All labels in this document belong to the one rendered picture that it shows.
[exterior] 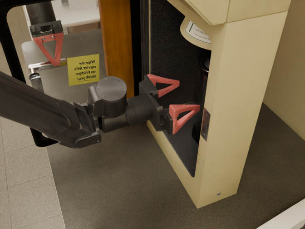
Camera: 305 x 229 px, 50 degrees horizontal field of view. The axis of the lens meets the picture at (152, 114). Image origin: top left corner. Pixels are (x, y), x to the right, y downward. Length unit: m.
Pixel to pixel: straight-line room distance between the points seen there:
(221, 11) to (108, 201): 0.53
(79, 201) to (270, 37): 0.57
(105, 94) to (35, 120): 0.13
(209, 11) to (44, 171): 1.85
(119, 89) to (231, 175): 0.34
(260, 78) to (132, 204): 0.42
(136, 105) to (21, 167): 1.66
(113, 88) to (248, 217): 0.44
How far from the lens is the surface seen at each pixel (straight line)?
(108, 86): 0.60
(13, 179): 2.22
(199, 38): 0.62
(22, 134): 2.49
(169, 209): 0.81
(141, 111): 0.67
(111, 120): 0.65
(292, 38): 1.03
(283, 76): 1.09
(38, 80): 0.76
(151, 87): 0.69
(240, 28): 0.51
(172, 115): 0.65
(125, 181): 0.86
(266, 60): 0.59
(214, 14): 0.47
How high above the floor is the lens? 1.62
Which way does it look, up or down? 41 degrees down
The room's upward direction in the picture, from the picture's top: straight up
